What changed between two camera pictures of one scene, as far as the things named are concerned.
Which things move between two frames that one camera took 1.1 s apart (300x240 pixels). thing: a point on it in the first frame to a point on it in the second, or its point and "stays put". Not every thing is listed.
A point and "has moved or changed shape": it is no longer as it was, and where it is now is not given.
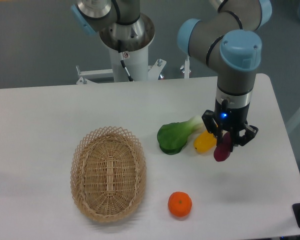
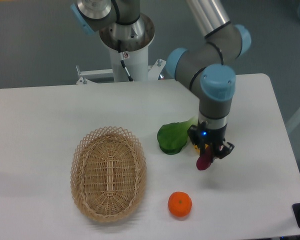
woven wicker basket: x=108 y=175 stays put
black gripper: x=229 y=116 to x=201 y=135
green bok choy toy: x=172 y=137 stays put
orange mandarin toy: x=179 y=203 stays put
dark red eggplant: x=222 y=151 has moved or changed shape
